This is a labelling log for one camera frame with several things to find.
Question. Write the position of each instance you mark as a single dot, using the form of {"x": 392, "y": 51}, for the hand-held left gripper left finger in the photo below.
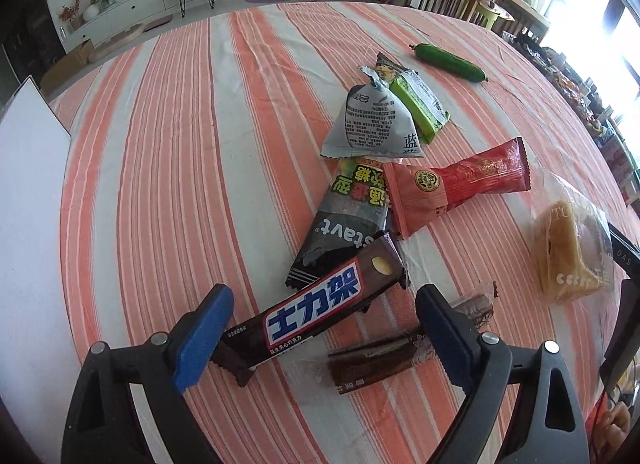
{"x": 205, "y": 334}

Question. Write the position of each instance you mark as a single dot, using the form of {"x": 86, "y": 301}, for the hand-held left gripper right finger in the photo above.
{"x": 445, "y": 334}

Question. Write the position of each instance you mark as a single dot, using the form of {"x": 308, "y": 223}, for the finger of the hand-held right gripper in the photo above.
{"x": 625, "y": 251}

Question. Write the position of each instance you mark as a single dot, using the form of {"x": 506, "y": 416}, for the clear bag of yellow cake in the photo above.
{"x": 565, "y": 249}

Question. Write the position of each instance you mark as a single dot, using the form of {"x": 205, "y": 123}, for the clear packet of brown wafer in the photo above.
{"x": 380, "y": 361}

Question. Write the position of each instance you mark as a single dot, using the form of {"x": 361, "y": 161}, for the brown chocolate bar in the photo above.
{"x": 310, "y": 309}

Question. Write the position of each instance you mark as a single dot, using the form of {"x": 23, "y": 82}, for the red snack packet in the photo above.
{"x": 450, "y": 184}

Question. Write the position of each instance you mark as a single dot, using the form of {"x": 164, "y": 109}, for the black snack packet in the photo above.
{"x": 340, "y": 224}

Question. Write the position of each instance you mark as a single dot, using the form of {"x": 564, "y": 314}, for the white box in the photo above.
{"x": 30, "y": 244}

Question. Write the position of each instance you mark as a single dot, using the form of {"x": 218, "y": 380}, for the grey triangular snack packet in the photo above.
{"x": 370, "y": 119}

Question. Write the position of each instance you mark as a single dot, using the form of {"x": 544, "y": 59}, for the green snack packet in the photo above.
{"x": 420, "y": 104}

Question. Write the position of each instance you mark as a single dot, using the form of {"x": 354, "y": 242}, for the green cucumber-shaped packet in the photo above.
{"x": 445, "y": 60}

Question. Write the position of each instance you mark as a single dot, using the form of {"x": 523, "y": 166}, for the person's right hand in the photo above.
{"x": 616, "y": 424}

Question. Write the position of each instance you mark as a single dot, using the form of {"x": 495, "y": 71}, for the row of cluttered windowsill goods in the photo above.
{"x": 590, "y": 99}

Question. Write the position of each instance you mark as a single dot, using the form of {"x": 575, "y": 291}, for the wooden table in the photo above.
{"x": 520, "y": 4}

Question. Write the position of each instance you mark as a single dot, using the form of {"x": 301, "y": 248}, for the green stool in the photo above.
{"x": 485, "y": 14}

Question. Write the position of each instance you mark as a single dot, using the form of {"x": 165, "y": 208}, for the cardboard box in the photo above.
{"x": 70, "y": 61}

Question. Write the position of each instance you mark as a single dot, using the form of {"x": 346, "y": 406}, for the beige oval pet bed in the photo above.
{"x": 117, "y": 41}

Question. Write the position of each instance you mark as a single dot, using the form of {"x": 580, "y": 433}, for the grey flat floor scale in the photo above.
{"x": 159, "y": 22}

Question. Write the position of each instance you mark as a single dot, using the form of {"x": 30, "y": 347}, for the black display cabinet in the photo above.
{"x": 30, "y": 44}

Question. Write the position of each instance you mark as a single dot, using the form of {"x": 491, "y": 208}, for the white round vase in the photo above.
{"x": 90, "y": 13}

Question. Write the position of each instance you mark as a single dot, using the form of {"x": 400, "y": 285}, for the red flower plant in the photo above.
{"x": 71, "y": 11}

